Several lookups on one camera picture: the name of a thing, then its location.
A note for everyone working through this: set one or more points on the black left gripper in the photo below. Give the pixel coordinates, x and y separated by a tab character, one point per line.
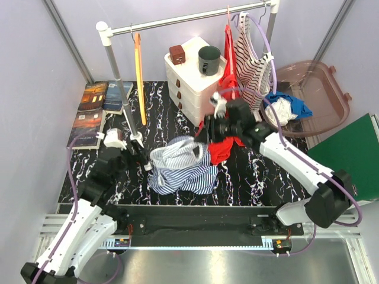
134	158

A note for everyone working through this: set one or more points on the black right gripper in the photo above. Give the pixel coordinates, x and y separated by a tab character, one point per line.
209	129

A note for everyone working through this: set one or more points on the blue striped tank top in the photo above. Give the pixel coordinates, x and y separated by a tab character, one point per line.
182	165

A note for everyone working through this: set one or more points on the orange clothes hanger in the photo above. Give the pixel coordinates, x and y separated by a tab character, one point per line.
139	76

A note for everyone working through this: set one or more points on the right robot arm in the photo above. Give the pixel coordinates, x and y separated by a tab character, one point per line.
330	191

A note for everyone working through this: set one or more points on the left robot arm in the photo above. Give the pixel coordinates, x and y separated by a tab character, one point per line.
91	220

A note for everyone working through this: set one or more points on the red tank top hanging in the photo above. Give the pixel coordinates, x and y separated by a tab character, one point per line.
228	82

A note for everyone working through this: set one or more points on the black striped tank top hanging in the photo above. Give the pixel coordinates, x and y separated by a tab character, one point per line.
252	72

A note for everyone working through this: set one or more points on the red garment on table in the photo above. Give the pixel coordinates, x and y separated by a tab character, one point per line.
220	152

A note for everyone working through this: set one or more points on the blue cover book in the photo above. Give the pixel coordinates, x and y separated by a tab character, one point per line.
113	103

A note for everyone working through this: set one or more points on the dark sunset cover book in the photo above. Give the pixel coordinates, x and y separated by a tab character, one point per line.
85	123

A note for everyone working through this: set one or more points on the white drawer unit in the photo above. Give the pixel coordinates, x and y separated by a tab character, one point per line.
188	88

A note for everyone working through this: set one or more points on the orange sunset cover book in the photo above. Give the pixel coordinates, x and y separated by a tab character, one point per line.
93	96

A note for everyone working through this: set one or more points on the white garment in basket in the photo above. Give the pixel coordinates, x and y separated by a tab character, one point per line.
282	108

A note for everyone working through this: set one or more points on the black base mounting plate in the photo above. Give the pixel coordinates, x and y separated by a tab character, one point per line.
200	227

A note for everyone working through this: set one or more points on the dark green mug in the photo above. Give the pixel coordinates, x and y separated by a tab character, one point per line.
208	60

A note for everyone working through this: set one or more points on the brown cube box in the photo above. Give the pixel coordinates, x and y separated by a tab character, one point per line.
177	54

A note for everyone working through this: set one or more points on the blue garment in basket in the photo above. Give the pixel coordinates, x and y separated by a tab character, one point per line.
297	105

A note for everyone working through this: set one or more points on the pink plastic basket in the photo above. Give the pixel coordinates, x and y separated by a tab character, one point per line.
314	83

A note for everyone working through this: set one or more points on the green binder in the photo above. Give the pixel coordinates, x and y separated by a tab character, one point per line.
355	150

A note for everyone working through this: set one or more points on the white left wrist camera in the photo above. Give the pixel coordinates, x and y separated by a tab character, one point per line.
113	138

